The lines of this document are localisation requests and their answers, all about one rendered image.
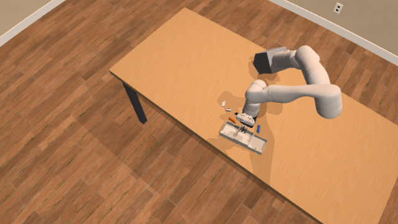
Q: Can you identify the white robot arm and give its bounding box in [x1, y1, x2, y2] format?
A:
[245, 45, 343, 119]

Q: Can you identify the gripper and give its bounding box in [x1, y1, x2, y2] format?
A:
[236, 106, 259, 133]

